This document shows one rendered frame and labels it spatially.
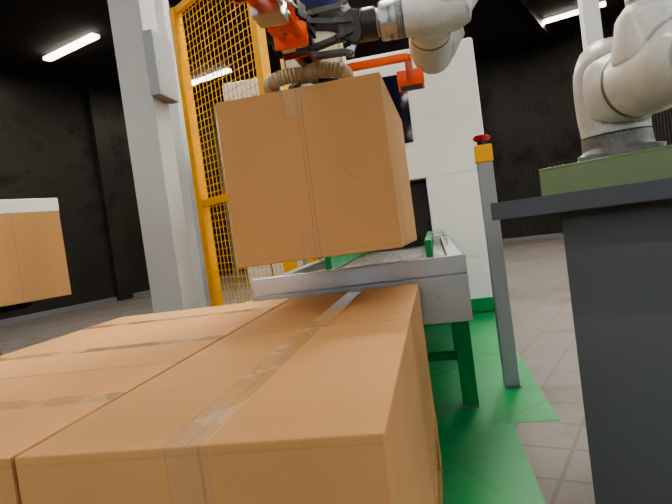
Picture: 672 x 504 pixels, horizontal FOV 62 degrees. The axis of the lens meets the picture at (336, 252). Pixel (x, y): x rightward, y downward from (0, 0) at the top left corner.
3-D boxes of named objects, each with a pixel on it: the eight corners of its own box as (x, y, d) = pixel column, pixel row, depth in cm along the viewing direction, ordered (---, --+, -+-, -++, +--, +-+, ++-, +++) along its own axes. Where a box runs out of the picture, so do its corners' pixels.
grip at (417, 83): (399, 92, 188) (397, 78, 188) (425, 88, 187) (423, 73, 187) (398, 86, 180) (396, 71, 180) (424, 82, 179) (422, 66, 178)
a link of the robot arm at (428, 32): (403, 26, 122) (407, 56, 134) (475, 12, 119) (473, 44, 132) (398, -18, 124) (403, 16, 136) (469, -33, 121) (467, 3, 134)
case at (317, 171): (301, 254, 192) (286, 140, 191) (417, 240, 184) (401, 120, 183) (237, 268, 134) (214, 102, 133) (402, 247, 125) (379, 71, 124)
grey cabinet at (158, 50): (170, 104, 277) (162, 43, 276) (180, 102, 276) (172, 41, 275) (150, 95, 257) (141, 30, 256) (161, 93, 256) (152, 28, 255)
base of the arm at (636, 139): (655, 154, 141) (652, 132, 141) (668, 146, 121) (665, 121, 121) (578, 167, 148) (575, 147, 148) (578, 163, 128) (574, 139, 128)
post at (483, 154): (502, 383, 234) (473, 147, 230) (519, 382, 233) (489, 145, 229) (504, 388, 227) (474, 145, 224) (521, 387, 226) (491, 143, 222)
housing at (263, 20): (259, 29, 117) (257, 8, 117) (290, 23, 116) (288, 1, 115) (249, 17, 110) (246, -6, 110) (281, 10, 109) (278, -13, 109)
